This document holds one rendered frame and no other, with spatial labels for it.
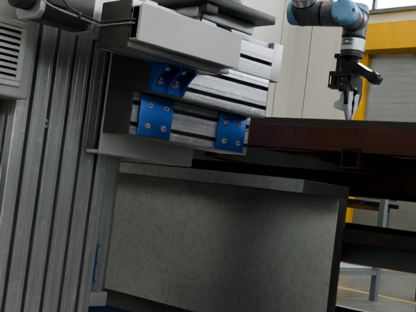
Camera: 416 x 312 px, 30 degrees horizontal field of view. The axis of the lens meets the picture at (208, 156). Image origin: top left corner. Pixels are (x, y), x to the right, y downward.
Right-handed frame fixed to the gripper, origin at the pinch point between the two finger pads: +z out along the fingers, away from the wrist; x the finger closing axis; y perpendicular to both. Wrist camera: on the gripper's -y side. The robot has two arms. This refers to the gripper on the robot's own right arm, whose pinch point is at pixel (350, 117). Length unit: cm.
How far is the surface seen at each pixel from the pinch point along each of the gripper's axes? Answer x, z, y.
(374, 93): -840, -156, 470
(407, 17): -839, -273, 430
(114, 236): 45, 45, 49
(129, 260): 45, 51, 41
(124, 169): 61, 25, 31
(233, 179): 61, 25, -7
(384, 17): -843, -276, 470
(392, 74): -837, -185, 442
